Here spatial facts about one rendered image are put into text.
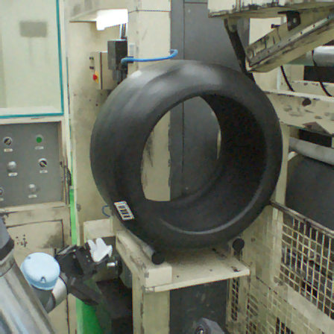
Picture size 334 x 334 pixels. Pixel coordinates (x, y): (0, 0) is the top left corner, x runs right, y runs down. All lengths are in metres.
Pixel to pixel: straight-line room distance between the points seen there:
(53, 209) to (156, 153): 0.50
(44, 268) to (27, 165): 1.03
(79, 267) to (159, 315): 0.91
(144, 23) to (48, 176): 0.73
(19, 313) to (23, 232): 1.27
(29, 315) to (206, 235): 0.82
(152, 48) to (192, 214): 0.62
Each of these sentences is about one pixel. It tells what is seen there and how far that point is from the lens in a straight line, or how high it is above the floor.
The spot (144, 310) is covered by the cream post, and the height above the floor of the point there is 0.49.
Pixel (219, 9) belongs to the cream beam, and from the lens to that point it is 1.66.
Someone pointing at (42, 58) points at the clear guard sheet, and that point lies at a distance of 1.85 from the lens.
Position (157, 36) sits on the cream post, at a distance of 1.68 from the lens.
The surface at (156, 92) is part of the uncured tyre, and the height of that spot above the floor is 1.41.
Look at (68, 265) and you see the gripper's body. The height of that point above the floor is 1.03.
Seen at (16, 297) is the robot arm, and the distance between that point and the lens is 0.69.
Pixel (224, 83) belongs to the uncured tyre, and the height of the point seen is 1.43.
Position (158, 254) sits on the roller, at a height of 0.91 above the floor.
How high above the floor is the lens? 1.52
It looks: 14 degrees down
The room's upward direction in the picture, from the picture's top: straight up
